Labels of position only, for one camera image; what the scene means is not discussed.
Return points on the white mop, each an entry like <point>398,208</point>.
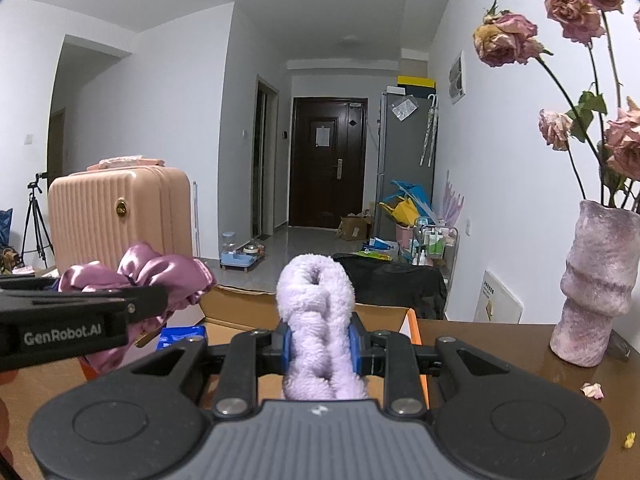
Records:
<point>196,220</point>

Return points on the yellow fallen petal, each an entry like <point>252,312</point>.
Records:
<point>629,441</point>

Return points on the blue plastic rack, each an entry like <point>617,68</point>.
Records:
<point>415,192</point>

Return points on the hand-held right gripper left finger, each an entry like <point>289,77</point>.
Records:
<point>287,350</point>

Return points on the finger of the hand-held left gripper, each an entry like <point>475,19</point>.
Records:
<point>150,302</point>
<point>30,283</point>

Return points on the green white bottle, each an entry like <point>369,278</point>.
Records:
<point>436,245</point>

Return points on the pink ribbed suitcase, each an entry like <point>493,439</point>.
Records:
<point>100,220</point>

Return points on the grey refrigerator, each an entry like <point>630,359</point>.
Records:
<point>405,160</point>

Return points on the purple wing decoration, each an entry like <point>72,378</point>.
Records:
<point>454,202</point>

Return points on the blue cushion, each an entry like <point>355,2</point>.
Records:
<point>5,230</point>

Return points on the pink textured vase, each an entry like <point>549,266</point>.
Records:
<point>595,285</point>

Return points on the white wall panel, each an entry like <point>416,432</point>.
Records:
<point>457,77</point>

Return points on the black tripod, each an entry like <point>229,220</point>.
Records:
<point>34,210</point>

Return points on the lavender fluffy headband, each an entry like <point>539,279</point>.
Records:
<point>315,300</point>

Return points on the pink bin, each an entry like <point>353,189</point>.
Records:
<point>404,237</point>

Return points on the small blue tissue pack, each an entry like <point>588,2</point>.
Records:
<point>182,336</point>

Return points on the black cloth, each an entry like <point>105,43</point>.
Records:
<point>400,285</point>

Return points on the pink cloth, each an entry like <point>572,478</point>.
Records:
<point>125,162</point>

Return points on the pink fallen petal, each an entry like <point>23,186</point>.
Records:
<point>591,390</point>

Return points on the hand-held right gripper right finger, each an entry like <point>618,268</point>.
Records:
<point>354,350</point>

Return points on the blue white packet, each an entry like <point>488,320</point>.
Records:
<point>381,245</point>

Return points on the white paper sheet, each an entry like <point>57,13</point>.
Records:
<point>322,136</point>

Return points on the brown floor carton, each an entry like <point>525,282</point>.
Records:
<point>355,230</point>

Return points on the dark brown entrance door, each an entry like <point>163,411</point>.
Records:
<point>305,180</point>

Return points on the small brown toy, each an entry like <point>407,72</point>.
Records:
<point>11,260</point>

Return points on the blue pet feeder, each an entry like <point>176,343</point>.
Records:
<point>240,259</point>

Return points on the yellow bag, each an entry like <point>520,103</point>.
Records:
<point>402,212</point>

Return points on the orange cardboard box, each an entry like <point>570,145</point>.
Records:
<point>240,310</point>

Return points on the yellow black box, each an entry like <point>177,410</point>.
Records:
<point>417,81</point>

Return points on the clear plastic bag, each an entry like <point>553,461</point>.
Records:
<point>404,108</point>

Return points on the pink satin scrunchie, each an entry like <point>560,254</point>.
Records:
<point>165,270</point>

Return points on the brown door frame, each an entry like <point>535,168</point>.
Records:
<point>274,160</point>

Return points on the white folded umbrella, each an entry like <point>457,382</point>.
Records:
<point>426,135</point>
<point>433,130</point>

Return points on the white board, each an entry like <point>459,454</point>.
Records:
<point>497,300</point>

